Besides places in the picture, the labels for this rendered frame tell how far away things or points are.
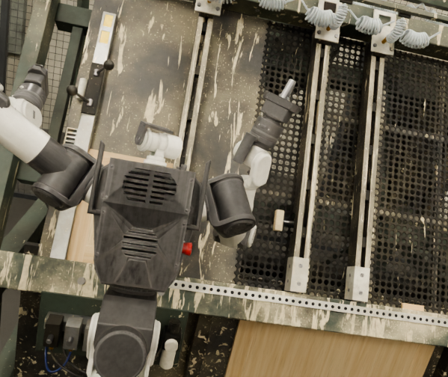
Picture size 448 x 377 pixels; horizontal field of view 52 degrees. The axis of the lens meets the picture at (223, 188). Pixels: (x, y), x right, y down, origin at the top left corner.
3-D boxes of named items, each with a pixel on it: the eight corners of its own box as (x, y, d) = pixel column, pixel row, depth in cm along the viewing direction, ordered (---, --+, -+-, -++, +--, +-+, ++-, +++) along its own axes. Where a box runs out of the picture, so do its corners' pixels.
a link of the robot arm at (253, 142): (283, 143, 142) (265, 175, 144) (261, 130, 149) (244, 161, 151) (260, 132, 134) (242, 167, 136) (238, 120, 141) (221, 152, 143)
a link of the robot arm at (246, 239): (246, 262, 150) (247, 234, 131) (209, 250, 153) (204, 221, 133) (256, 230, 155) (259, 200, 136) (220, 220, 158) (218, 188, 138)
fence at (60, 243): (51, 257, 161) (49, 257, 157) (104, 16, 181) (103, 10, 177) (66, 259, 162) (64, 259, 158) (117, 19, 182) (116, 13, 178)
